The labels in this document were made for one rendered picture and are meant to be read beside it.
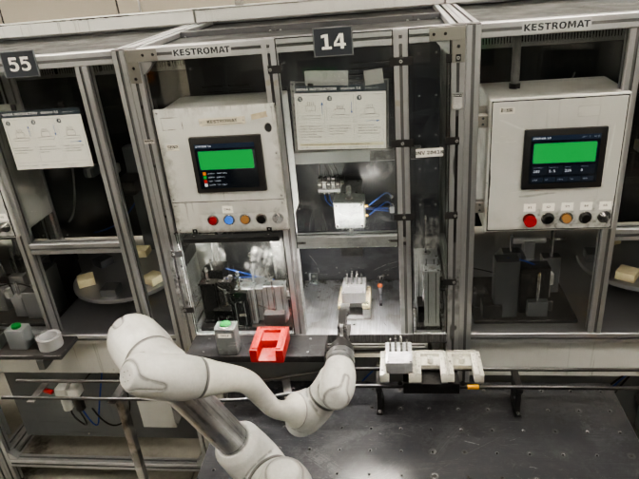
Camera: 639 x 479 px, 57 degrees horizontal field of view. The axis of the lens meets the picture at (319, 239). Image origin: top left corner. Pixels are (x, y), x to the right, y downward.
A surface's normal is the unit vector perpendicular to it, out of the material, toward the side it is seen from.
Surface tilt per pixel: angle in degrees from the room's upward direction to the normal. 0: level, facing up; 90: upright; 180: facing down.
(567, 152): 90
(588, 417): 0
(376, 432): 0
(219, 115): 90
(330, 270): 90
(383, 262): 90
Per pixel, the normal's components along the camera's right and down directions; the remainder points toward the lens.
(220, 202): -0.11, 0.44
